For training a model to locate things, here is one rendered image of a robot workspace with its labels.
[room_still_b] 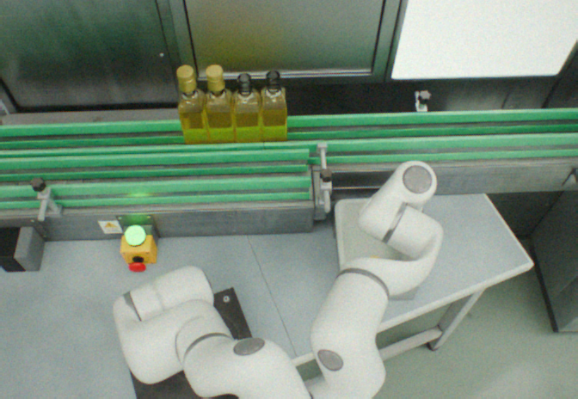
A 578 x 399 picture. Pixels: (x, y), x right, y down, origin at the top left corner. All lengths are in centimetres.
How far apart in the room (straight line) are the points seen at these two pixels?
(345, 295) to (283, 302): 54
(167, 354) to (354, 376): 28
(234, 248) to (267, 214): 14
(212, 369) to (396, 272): 30
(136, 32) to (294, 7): 36
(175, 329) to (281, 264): 52
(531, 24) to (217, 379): 99
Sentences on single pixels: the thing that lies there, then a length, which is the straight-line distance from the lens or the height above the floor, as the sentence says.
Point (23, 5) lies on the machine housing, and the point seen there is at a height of 121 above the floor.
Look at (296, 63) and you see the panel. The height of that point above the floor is 105.
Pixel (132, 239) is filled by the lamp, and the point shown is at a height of 85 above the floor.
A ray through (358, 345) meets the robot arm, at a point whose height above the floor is 126.
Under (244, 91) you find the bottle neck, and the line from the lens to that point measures 118.
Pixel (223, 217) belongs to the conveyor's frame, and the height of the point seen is 84.
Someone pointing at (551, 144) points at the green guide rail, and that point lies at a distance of 146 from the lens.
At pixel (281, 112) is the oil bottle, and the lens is 122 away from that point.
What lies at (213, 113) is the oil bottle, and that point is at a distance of 122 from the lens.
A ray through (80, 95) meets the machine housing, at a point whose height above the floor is 93.
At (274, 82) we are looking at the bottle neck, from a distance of 117.
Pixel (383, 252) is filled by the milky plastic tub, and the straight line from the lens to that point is 138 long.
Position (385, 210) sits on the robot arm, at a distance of 95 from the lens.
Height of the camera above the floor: 199
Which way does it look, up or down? 57 degrees down
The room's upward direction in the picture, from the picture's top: straight up
